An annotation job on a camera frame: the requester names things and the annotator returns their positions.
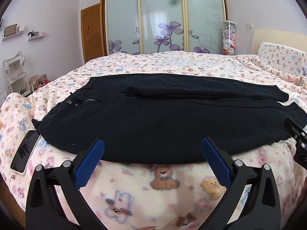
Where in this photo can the white wall shelf left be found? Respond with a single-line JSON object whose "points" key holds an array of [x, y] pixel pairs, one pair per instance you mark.
{"points": [[12, 31]]}

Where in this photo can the sliding glass wardrobe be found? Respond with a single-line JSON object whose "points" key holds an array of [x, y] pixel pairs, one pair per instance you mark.
{"points": [[154, 26]]}

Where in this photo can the wall power socket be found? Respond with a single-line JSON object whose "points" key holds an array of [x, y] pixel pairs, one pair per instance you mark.
{"points": [[249, 25]]}

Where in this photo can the plush toy tube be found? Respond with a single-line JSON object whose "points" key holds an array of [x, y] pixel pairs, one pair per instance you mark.
{"points": [[229, 38]]}

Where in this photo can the white wall shelf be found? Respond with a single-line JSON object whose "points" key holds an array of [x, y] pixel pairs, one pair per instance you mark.
{"points": [[32, 35], [12, 31]]}

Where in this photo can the white rack cart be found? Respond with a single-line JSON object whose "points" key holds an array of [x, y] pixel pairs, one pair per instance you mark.
{"points": [[15, 75]]}

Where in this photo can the black pants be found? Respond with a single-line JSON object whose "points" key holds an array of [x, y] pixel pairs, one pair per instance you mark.
{"points": [[162, 118]]}

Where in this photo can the teddy bear print blanket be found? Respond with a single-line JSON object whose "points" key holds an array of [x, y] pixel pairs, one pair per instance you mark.
{"points": [[135, 195]]}

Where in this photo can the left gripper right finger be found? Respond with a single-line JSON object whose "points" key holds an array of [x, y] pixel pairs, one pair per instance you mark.
{"points": [[262, 207]]}

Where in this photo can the cream headboard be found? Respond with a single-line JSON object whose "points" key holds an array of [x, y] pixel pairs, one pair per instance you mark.
{"points": [[290, 39]]}

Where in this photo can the wooden door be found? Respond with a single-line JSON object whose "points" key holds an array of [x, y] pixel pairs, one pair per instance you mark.
{"points": [[91, 32]]}

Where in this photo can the bear print pillow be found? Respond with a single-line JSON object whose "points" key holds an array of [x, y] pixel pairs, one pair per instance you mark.
{"points": [[283, 58]]}

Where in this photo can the white wall shelf right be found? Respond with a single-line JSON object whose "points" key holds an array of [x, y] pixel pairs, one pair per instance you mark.
{"points": [[32, 35]]}

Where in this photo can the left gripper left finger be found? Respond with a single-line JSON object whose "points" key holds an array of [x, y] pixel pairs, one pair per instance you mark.
{"points": [[43, 208]]}

